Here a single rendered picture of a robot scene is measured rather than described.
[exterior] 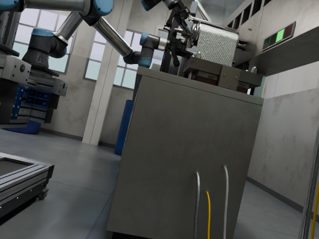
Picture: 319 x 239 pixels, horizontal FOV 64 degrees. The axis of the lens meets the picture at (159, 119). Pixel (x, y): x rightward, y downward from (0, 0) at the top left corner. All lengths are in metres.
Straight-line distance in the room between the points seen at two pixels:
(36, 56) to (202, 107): 1.00
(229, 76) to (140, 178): 0.68
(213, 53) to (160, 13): 3.90
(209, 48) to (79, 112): 3.88
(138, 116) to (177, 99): 0.21
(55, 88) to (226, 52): 1.03
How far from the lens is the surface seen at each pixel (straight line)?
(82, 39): 5.41
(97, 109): 4.97
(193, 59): 1.36
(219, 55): 1.62
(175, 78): 1.26
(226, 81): 1.37
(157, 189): 1.28
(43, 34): 1.71
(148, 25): 5.34
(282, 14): 1.46
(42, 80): 1.63
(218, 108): 1.30
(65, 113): 5.25
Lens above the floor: 0.64
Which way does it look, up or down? 1 degrees up
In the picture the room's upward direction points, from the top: 13 degrees clockwise
